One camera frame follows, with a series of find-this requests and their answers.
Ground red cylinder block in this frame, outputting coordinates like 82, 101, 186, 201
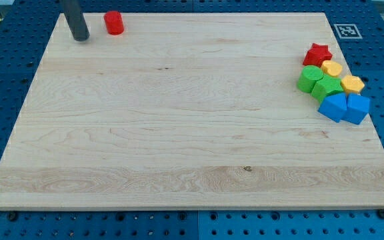
103, 11, 124, 35

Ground light wooden board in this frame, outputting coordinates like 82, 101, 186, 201
0, 13, 384, 211

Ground green cylinder block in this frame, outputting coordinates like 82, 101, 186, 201
297, 65, 323, 93

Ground red star block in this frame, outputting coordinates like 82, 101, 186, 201
303, 43, 333, 67

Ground green star block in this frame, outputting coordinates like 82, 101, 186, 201
311, 75, 343, 103

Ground blue pentagon block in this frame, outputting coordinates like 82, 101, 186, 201
318, 93, 347, 123

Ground yellow heart block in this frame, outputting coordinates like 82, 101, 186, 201
321, 60, 343, 77

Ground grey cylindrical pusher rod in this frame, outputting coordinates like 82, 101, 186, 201
59, 0, 89, 42

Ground yellow hexagon block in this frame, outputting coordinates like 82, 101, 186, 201
341, 75, 365, 95

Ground blue cube block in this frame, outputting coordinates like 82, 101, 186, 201
342, 93, 371, 125

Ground white fiducial marker tag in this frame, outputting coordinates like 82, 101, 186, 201
334, 23, 362, 39

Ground black bolt left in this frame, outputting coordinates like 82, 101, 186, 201
7, 211, 19, 222

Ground black bolt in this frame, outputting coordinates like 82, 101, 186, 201
7, 211, 19, 222
377, 209, 384, 219

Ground black bolt right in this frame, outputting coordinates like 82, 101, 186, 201
377, 209, 384, 219

